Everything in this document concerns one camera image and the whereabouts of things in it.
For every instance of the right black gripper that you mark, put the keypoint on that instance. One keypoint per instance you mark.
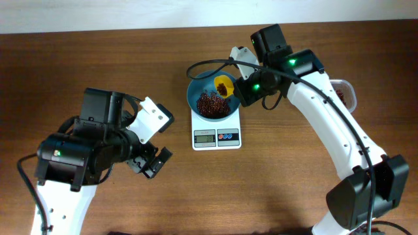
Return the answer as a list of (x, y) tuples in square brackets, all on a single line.
[(241, 92)]

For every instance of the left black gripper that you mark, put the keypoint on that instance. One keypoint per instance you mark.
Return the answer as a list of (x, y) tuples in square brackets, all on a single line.
[(151, 164)]

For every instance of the yellow measuring scoop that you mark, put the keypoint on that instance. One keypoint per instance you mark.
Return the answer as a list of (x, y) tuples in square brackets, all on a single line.
[(228, 83)]

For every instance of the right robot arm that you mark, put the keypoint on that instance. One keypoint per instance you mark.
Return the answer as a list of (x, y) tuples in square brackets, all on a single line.
[(371, 182)]

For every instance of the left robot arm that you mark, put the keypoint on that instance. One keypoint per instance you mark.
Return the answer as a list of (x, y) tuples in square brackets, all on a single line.
[(65, 186)]

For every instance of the red beans in scoop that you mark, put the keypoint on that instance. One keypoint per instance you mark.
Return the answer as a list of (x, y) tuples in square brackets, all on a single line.
[(222, 89)]

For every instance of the red beans in bowl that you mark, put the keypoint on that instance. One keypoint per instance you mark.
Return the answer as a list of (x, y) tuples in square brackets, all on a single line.
[(211, 106)]

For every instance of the white digital kitchen scale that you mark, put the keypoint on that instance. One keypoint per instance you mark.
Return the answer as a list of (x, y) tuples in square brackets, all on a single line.
[(216, 134)]

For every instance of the clear plastic container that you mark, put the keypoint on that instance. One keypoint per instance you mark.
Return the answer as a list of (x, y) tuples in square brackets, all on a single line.
[(349, 93)]

